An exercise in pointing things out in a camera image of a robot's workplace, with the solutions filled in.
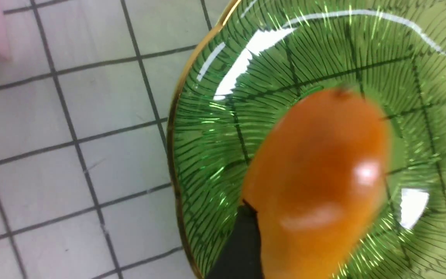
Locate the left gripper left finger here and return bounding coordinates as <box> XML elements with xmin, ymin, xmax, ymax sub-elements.
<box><xmin>206</xmin><ymin>201</ymin><xmax>264</xmax><ymax>279</ymax></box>

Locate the orange toy mango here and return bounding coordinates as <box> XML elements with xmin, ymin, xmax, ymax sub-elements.
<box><xmin>241</xmin><ymin>87</ymin><xmax>391</xmax><ymax>279</ymax></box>

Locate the green glass plate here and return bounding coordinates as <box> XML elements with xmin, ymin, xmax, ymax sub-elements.
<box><xmin>167</xmin><ymin>0</ymin><xmax>446</xmax><ymax>279</ymax></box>

